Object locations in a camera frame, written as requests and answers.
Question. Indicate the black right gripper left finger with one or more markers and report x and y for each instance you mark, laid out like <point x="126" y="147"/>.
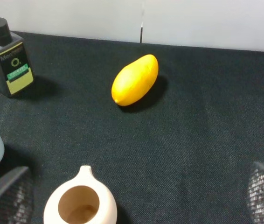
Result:
<point x="14" y="190"/>

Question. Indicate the black pump bottle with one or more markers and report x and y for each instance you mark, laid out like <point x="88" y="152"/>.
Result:
<point x="16" y="72"/>

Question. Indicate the cream ceramic teapot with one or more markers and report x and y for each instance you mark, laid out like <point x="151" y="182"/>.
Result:
<point x="81" y="200"/>

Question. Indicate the black table cloth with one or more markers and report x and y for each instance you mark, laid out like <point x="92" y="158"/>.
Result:
<point x="180" y="155"/>

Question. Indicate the yellow mango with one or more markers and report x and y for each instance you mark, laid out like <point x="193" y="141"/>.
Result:
<point x="135" y="80"/>

